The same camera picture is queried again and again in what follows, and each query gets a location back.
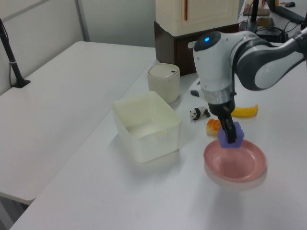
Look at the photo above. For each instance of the white plastic bin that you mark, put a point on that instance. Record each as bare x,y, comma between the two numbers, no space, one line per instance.
146,143

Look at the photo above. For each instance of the beige small trash can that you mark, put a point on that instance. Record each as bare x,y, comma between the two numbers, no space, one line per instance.
164,83

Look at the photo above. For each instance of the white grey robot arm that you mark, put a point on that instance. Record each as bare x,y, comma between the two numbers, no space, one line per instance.
216,67

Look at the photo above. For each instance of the black clamped pole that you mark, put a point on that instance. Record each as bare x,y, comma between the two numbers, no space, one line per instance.
13,62

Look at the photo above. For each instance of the cream toy microwave box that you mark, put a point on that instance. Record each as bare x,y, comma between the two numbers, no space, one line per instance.
204,14

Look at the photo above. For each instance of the black electronics box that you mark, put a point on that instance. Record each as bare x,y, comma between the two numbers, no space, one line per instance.
271,34

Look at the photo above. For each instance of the toy panda figure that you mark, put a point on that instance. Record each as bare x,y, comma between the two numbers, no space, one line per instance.
199,112

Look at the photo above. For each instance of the pink plate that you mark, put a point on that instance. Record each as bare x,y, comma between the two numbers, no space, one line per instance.
235,165

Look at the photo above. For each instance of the dark monitor stand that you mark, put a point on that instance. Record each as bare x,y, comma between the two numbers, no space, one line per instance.
254,12

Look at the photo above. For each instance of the toy salmon roe sushi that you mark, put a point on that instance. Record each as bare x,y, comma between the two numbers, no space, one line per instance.
213,127

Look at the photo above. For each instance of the purple cube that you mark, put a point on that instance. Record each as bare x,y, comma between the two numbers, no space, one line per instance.
239,136

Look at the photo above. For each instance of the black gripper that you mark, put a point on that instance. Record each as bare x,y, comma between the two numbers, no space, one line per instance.
219,109

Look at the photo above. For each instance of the dark brown drawer cabinet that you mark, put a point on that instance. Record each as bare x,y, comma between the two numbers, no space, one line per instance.
168,52

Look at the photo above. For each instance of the yellow toy banana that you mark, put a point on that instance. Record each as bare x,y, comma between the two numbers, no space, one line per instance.
245,111

